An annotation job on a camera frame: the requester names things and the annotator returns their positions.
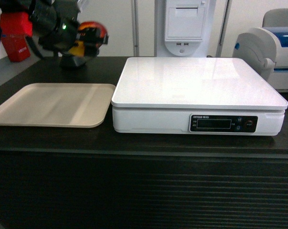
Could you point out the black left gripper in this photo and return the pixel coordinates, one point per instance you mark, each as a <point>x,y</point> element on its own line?
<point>55,23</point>

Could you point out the white checkout scale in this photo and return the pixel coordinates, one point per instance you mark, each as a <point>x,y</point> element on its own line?
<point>210,96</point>

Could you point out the beige plastic tray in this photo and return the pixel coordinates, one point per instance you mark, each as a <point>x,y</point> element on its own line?
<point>73,105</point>

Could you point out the white POS terminal stand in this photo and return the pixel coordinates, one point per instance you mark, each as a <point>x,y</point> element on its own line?
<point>182,28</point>

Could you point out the white blue label printer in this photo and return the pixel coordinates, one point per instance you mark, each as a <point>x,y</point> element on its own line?
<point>265,48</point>

